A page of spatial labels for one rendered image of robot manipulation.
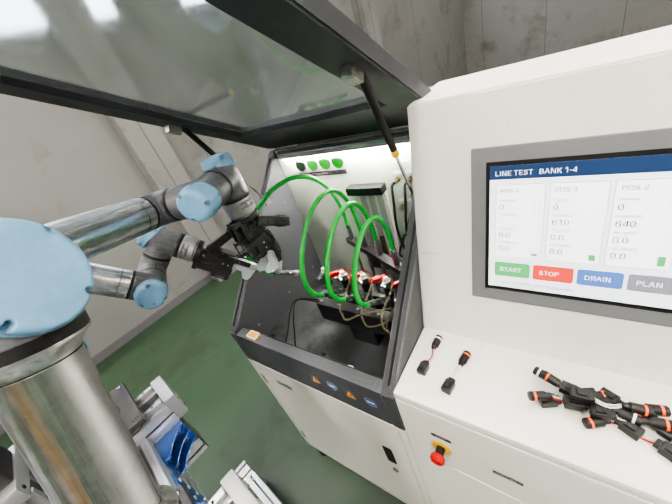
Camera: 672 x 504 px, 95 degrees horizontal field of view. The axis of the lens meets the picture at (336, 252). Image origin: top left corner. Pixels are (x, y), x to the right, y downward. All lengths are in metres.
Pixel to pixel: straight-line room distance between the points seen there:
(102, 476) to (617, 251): 0.84
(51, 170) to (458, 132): 3.19
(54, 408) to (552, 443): 0.77
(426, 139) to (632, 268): 0.46
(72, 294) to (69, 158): 3.08
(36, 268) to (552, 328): 0.87
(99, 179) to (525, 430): 3.40
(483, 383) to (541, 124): 0.55
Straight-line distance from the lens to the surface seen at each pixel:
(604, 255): 0.76
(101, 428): 0.48
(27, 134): 3.47
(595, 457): 0.80
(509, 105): 0.72
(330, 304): 1.11
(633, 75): 0.71
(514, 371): 0.86
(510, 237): 0.76
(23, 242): 0.42
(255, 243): 0.82
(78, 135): 3.50
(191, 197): 0.68
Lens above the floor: 1.69
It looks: 31 degrees down
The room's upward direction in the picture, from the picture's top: 20 degrees counter-clockwise
